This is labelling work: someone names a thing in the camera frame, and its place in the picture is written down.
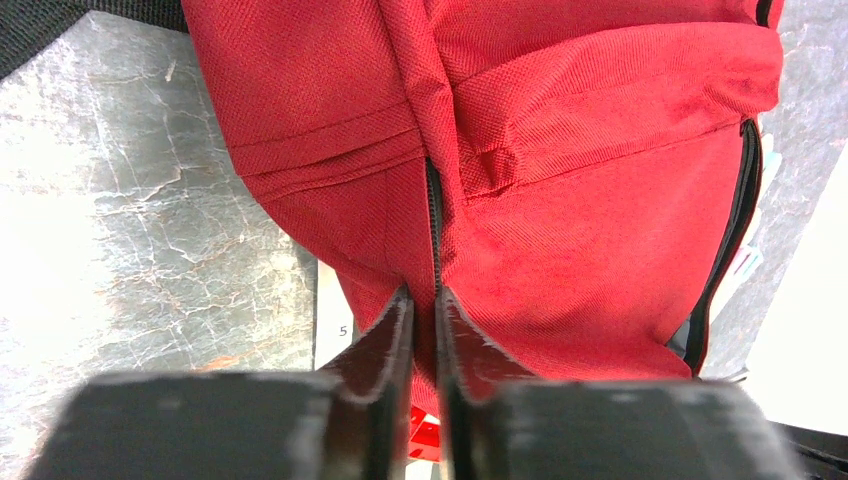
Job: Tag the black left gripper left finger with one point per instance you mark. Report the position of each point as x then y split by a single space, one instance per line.
367 430

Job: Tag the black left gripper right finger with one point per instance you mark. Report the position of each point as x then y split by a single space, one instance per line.
470 368

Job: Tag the red backpack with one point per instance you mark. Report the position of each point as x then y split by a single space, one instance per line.
579 173

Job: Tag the black white chessboard mat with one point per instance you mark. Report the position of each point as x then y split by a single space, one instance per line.
334 326

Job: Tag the red toy block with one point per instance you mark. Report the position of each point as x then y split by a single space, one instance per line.
424 436

